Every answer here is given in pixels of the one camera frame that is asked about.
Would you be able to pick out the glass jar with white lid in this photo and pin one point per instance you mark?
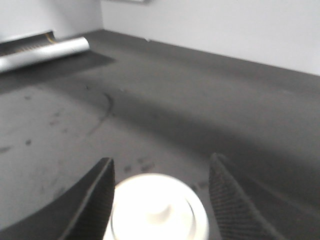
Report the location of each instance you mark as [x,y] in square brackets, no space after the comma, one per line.
[155,206]

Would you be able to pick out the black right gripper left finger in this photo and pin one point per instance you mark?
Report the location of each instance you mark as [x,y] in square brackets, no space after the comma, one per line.
[81,213]

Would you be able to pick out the silver metal roller bar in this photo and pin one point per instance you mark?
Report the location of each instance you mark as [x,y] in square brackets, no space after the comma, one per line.
[42,54]

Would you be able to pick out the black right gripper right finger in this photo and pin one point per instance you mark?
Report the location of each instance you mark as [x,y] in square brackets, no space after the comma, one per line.
[246,210]

